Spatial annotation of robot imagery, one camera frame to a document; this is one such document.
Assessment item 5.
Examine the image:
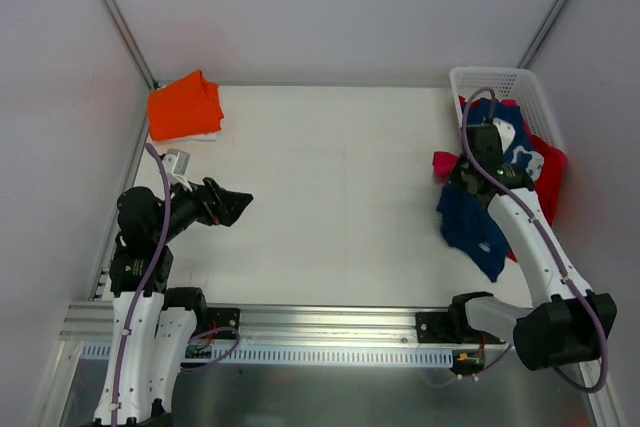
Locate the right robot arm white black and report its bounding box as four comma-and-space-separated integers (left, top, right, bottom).
447, 124, 617, 371

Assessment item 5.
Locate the white slotted cable duct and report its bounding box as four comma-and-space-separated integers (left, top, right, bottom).
80, 342, 454, 369

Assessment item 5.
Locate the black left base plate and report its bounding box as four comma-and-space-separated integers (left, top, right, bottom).
205, 307, 241, 341

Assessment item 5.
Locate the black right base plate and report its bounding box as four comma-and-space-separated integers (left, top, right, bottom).
414, 311, 462, 344

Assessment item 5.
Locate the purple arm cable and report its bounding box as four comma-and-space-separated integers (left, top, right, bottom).
449, 87, 610, 394
108, 142, 241, 427

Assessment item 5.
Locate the navy blue printed t-shirt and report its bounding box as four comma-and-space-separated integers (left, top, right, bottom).
436, 100, 544, 282

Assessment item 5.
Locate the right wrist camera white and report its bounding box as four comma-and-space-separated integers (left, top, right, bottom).
493, 118, 516, 153

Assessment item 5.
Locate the aluminium mounting rail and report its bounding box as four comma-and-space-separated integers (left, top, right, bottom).
59, 300, 521, 344

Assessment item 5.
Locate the right aluminium frame post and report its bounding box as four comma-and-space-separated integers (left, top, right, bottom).
516, 0, 572, 69

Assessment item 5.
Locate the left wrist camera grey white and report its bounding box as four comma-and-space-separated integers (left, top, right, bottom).
161, 149, 190, 189

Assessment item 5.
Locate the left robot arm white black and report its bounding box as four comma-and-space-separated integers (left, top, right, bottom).
91, 177, 253, 426

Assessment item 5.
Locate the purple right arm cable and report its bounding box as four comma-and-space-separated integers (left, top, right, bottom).
449, 87, 610, 394

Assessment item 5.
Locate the aluminium frame post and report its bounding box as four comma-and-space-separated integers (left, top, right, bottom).
516, 0, 572, 69
100, 0, 159, 90

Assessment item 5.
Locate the left aluminium frame post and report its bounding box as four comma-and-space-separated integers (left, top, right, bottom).
100, 0, 159, 90

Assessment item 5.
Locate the red t-shirt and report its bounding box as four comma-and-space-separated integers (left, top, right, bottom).
530, 135, 567, 226

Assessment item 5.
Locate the white plastic basket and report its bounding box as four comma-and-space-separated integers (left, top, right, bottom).
449, 66, 566, 152

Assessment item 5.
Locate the folded orange t-shirt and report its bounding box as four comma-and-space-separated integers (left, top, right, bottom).
147, 70, 225, 142

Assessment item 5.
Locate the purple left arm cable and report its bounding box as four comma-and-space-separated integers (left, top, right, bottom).
108, 142, 241, 427

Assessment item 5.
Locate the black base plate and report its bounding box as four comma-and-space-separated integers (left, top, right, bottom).
205, 307, 241, 341
414, 311, 462, 344

